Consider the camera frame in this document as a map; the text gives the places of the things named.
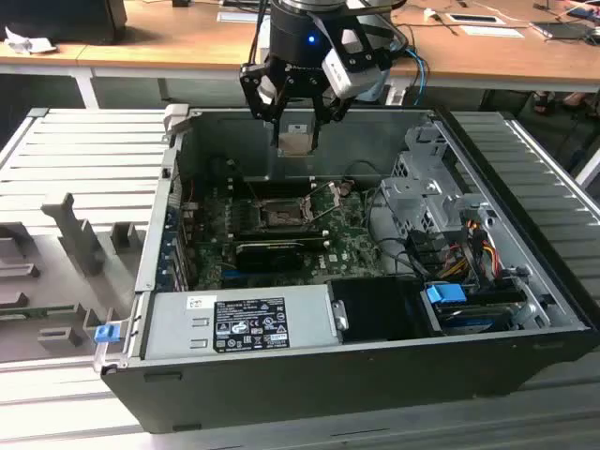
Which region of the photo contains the wooden desk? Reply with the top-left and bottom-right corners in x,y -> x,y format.
0,0 -> 600,110

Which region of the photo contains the metal socket cover frame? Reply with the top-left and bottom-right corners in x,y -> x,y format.
302,180 -> 351,224

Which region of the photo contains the black looped wire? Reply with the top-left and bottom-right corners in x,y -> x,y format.
345,160 -> 382,189

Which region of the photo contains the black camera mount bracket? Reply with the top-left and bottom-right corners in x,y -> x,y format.
308,9 -> 393,74

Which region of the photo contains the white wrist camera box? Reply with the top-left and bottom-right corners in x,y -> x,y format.
322,46 -> 383,101

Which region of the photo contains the crumpled white paper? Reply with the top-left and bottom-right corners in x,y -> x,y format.
3,25 -> 58,55

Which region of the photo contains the CPU socket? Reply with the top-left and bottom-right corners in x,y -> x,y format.
255,196 -> 307,232

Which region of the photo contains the black RAM slot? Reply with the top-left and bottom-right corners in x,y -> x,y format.
236,235 -> 330,248
232,175 -> 316,189
236,227 -> 327,239
232,186 -> 314,200

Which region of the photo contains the yellow and red wire bundle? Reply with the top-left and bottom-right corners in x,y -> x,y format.
439,232 -> 499,278

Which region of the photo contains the dark notebook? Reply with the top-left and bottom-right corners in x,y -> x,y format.
529,20 -> 594,41

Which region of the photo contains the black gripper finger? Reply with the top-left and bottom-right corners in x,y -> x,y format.
239,62 -> 292,150
311,93 -> 353,151

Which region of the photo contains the green RAM stick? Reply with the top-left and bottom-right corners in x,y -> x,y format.
0,304 -> 77,321

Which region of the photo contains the blue disk carrier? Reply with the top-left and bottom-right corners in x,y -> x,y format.
425,282 -> 467,308

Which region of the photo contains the grey plastic case latch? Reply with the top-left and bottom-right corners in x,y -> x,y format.
163,103 -> 190,138

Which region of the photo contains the grey parts rack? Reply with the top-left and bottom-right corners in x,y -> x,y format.
0,191 -> 143,360

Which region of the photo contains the disk drive with blue label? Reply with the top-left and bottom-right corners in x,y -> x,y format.
433,304 -> 511,336

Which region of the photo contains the white framed tablet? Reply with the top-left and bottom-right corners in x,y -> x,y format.
444,12 -> 508,26

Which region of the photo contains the grey power supply unit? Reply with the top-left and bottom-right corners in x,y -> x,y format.
142,284 -> 339,361

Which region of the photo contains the blue cable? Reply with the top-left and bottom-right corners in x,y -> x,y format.
404,46 -> 430,110

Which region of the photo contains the black open PC case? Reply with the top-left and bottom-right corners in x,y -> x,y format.
100,105 -> 600,435

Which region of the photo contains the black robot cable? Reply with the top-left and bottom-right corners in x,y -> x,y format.
247,0 -> 275,66

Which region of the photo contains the black graphics card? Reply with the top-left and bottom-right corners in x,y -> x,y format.
233,241 -> 307,275

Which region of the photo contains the black monitor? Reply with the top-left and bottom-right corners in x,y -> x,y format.
0,0 -> 128,46

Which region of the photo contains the metal disk bay cage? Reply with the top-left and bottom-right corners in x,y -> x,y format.
378,124 -> 475,246

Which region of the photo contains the white flat sheet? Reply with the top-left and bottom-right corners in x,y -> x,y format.
458,24 -> 525,39

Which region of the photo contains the green motherboard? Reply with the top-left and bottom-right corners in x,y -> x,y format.
187,180 -> 391,290

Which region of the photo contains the person's foot in sandal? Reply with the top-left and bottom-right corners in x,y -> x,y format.
532,91 -> 558,116
561,91 -> 600,119

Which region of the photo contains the small CPU plate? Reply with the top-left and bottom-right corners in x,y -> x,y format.
277,131 -> 314,157

